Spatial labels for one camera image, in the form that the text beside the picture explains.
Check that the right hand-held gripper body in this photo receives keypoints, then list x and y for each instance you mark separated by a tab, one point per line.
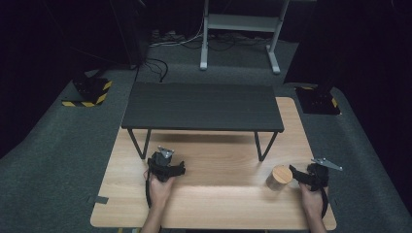
319	176

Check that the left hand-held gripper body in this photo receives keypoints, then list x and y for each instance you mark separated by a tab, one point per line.
159	161

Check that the round wooden jar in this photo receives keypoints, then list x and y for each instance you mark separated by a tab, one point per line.
280	177

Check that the person's right hand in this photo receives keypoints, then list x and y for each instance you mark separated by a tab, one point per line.
312	202

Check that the person's left hand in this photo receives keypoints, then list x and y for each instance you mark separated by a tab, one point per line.
159	192

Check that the black shelf riser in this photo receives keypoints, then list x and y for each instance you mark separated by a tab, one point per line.
202	105

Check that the grey tape piece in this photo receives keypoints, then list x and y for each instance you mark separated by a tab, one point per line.
97	200

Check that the black base plate striped tape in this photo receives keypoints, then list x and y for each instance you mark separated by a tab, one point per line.
92	92
317	102

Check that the grey metal stand frame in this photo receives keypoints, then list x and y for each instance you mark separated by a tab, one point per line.
241	22

